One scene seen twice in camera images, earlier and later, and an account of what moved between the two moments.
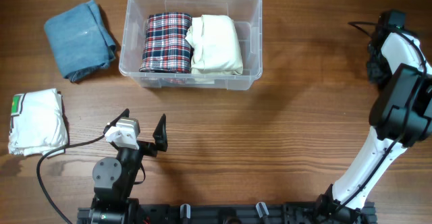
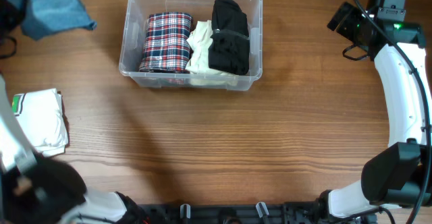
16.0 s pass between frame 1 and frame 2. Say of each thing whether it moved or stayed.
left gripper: moved
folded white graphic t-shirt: stayed
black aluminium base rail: stayed
